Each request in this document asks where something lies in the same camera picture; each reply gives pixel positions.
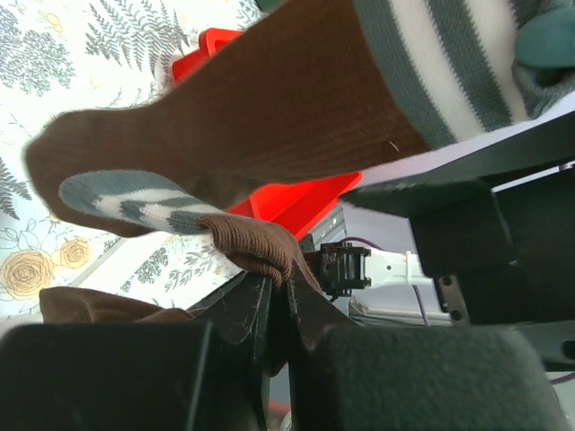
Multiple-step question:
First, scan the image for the red plastic tray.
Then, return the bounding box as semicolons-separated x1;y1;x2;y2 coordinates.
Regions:
172;28;362;245

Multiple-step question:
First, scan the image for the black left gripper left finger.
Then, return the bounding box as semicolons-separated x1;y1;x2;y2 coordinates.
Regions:
1;274;272;430

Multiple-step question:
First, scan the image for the floral table mat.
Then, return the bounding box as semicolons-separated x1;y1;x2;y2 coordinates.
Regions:
1;1;261;321

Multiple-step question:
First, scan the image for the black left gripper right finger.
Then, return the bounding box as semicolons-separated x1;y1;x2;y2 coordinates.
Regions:
286;268;564;430

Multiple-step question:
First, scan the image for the teal clothes peg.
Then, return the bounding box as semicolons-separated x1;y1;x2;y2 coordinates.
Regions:
515;6;575;69

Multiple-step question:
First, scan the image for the brown sock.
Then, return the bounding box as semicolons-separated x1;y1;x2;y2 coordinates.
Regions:
40;170;320;324
24;1;574;237

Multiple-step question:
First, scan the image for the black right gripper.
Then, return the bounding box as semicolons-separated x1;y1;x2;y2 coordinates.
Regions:
343;113;574;372

